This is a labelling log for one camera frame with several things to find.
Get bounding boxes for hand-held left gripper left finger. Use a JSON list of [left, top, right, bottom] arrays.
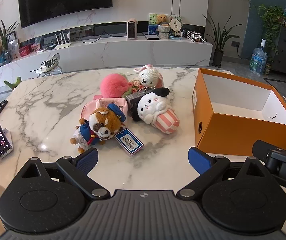
[[15, 147, 111, 200]]

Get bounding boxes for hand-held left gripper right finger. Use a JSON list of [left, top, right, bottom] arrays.
[[176, 147, 271, 200]]

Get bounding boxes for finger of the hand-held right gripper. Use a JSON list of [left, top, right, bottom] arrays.
[[252, 140, 286, 159]]

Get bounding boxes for orange cardboard box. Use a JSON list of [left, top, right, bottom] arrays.
[[192, 68, 286, 156]]

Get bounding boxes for red panda sailor plush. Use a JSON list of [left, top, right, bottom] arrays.
[[70, 104, 126, 153]]

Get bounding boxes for blue price tag card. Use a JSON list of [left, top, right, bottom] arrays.
[[115, 128, 144, 157]]

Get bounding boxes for pink pouch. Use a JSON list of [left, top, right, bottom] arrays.
[[80, 97, 128, 125]]

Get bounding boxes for white dog plush striped cup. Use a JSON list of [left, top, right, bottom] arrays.
[[133, 87, 180, 135]]

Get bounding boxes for small black box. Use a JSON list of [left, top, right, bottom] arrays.
[[123, 87, 156, 117]]

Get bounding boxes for pink fluffy plush ball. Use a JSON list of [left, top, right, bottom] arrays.
[[100, 74, 130, 98]]

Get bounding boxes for pink crochet flower bouquet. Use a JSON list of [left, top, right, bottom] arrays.
[[128, 79, 146, 94]]

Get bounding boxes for white crochet bunny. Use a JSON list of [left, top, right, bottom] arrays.
[[133, 64, 164, 90]]

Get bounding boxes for white phone stand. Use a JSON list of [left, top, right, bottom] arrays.
[[0, 127, 14, 159]]

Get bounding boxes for large water bottle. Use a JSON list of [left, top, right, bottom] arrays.
[[249, 39, 268, 75]]

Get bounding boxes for white rolling stool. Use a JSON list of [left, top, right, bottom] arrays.
[[30, 53, 63, 76]]

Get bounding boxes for potted long-leaf plant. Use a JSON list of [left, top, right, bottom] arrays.
[[203, 12, 244, 68]]

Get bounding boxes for green plastic toy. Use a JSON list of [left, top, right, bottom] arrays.
[[4, 77, 22, 89]]

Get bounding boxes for white marble tv console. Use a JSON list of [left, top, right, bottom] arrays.
[[0, 34, 213, 90]]

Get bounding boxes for white wifi router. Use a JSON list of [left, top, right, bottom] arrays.
[[54, 31, 72, 49]]

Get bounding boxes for cow print toys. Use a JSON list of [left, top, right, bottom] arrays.
[[183, 30, 207, 43]]

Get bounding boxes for red gift boxes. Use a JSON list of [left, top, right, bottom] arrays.
[[19, 44, 41, 57]]

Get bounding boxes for trailing green ivy plant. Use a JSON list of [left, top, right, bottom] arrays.
[[256, 4, 286, 60]]

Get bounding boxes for teddy bear on shelf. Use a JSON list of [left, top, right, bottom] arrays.
[[157, 25, 171, 40]]

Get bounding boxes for pink space heater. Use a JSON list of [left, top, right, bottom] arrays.
[[127, 19, 138, 41]]

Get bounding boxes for round paper fan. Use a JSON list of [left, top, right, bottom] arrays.
[[169, 14, 183, 37]]

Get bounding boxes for green plant in glass vase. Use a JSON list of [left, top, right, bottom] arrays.
[[0, 20, 21, 63]]

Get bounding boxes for brown teddy bear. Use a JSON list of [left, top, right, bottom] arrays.
[[157, 14, 170, 27]]

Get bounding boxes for green picture box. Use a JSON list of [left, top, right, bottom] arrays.
[[148, 13, 170, 27]]

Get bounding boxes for picture frame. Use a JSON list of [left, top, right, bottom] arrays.
[[6, 31, 18, 52]]

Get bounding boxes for black wall television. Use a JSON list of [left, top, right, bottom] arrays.
[[18, 0, 113, 28]]

